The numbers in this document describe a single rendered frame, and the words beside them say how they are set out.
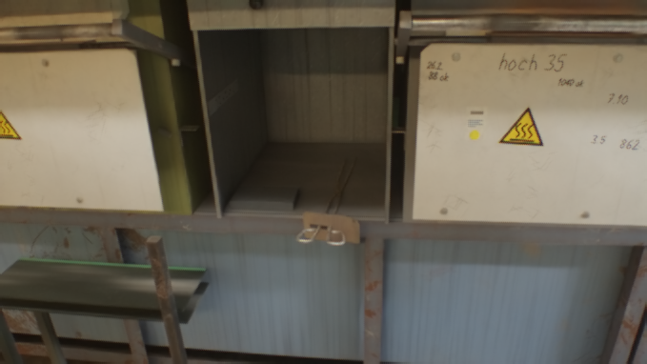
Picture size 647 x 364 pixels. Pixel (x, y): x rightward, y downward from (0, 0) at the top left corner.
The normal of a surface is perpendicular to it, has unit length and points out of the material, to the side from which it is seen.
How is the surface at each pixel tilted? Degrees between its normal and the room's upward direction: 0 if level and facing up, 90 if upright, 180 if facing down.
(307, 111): 90
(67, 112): 90
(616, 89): 90
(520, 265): 90
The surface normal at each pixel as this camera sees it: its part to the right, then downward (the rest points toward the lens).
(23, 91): -0.12, 0.41
